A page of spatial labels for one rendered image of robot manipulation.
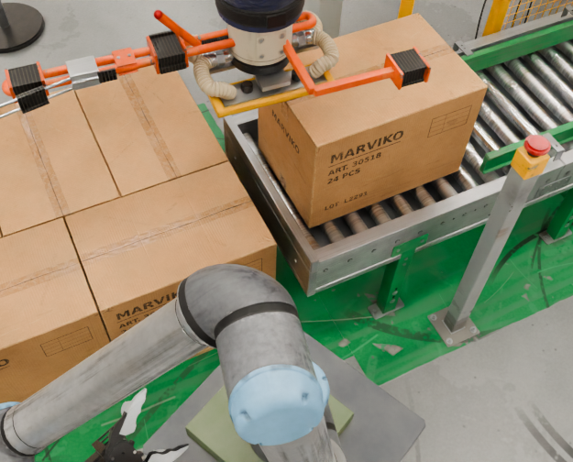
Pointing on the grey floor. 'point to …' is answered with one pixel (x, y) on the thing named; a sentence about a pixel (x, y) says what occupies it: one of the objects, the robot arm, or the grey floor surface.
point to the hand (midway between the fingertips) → (170, 417)
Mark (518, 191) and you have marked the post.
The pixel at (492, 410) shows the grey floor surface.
